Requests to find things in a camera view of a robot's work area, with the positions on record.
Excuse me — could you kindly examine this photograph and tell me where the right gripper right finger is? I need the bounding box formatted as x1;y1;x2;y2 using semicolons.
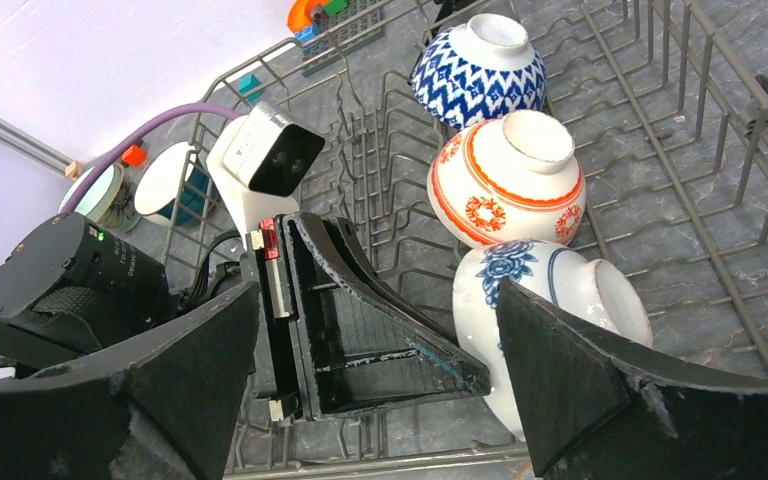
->
496;279;768;479

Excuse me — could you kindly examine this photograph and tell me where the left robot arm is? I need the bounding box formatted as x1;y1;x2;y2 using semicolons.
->
0;212;490;421

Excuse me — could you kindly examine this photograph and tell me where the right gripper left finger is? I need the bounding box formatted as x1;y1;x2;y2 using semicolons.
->
0;283;260;479

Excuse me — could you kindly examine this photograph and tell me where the grey wire dish rack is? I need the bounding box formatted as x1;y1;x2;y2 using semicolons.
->
158;0;768;480

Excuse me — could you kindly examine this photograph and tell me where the mint green flower bowl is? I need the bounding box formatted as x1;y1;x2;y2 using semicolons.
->
75;163;140;232

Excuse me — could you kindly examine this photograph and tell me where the blue floral white bowl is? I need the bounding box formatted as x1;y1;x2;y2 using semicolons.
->
451;239;655;444

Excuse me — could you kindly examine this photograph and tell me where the blue zigzag pattern bowl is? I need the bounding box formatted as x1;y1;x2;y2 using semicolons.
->
409;13;548;130

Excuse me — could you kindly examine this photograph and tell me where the red and white bowl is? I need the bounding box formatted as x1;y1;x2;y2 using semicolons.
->
426;110;586;247

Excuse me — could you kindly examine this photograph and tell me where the small teal cube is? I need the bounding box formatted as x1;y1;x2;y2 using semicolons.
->
236;73;263;104

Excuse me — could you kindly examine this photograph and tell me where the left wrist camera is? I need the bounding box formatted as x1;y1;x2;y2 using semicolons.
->
206;103;326;235

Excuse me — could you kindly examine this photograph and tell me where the green block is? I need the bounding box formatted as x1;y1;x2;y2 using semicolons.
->
323;0;348;17

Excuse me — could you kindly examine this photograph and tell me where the grey building block baseplate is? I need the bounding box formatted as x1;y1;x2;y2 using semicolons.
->
301;0;385;77

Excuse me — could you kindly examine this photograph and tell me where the red orange small block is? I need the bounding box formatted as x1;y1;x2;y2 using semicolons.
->
121;144;147;168

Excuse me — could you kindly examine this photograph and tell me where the teal and white bowl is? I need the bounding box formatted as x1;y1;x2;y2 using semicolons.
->
134;142;219;227

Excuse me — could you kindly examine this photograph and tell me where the wooden cube in corner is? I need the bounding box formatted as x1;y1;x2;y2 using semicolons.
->
63;161;85;182

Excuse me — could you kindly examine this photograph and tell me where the black microphone tripod stand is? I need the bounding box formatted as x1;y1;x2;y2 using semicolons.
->
423;0;474;47

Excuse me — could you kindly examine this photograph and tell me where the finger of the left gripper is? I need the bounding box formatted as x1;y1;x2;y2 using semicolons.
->
277;212;491;420

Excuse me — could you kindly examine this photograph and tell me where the orange curved block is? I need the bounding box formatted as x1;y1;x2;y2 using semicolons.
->
287;0;329;34

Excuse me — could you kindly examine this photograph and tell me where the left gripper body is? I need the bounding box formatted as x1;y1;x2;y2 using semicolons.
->
178;216;302;422

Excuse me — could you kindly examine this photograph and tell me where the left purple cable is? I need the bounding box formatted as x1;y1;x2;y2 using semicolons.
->
0;101;246;376

